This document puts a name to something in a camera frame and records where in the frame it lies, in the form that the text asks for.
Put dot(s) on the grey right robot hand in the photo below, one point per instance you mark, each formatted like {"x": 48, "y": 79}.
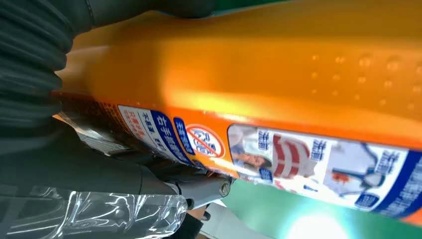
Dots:
{"x": 82, "y": 171}

